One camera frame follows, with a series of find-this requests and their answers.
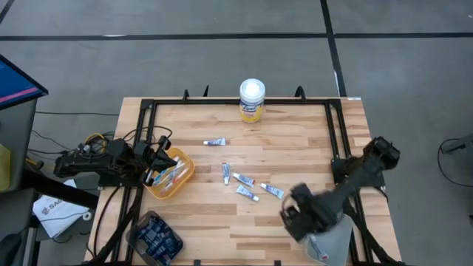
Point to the small white blue toothpaste tube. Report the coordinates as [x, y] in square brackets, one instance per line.
[170, 177]

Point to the white purple-print toothpaste tube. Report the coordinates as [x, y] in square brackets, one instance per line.
[244, 180]
[226, 171]
[272, 191]
[247, 193]
[319, 248]
[216, 142]

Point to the grey cabinet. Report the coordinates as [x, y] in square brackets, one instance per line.
[16, 140]

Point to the yellow blue wipes canister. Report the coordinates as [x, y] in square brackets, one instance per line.
[252, 99]

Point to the black metal table frame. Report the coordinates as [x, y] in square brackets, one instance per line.
[203, 101]

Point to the white sticker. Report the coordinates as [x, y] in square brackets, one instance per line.
[354, 98]

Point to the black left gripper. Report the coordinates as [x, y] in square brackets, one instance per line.
[146, 155]

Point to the yellow object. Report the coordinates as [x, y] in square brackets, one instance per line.
[4, 168]

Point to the white tape roll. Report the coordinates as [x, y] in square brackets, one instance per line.
[86, 215]

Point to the light grey plastic bin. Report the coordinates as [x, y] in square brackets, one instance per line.
[341, 244]

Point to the white red-blue toothpaste tube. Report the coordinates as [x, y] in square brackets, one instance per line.
[177, 169]

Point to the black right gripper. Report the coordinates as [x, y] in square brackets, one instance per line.
[314, 212]

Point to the yellow plastic bin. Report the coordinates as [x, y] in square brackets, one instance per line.
[184, 181]

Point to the black beam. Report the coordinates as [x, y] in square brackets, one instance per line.
[59, 188]

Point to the black rounded object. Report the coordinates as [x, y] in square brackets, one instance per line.
[9, 249]

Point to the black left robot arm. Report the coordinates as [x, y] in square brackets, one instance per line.
[96, 160]

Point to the clear smoky plastic bin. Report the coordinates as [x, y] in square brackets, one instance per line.
[130, 236]

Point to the grey stand foot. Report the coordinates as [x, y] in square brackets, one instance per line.
[458, 145]

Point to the monitor with blue screen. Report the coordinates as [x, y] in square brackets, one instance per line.
[16, 83]

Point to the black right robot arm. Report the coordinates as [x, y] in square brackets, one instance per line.
[369, 166]

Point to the white printed paper bag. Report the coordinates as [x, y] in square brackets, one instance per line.
[55, 214]

